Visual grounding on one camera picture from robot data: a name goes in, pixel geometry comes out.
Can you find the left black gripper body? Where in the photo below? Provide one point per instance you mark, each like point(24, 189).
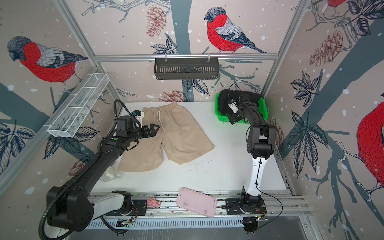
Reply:
point(135, 134)

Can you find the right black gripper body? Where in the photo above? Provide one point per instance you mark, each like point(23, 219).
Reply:
point(237, 115)

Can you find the black shorts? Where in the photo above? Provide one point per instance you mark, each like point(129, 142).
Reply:
point(226, 97)

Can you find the green plastic basket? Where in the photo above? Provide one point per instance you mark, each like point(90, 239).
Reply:
point(223, 118)

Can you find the beige shorts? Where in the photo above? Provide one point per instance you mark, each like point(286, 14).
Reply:
point(180, 136)

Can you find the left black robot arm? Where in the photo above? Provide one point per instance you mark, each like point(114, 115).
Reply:
point(69, 206)

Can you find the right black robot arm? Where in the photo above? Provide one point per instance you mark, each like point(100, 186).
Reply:
point(260, 140)

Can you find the white mug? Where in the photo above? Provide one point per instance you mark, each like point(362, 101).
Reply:
point(111, 174)

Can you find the small pink toy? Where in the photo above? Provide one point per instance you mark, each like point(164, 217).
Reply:
point(153, 203)

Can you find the pink plastic tray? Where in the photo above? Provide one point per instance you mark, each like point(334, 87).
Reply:
point(197, 202)

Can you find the white mesh wire shelf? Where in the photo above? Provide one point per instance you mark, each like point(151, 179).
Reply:
point(81, 102)

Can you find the black hanging wire basket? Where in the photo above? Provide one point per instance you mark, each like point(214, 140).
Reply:
point(186, 69)

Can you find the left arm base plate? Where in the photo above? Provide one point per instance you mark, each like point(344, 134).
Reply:
point(138, 208)

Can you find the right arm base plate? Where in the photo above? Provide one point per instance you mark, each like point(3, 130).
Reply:
point(255, 206)

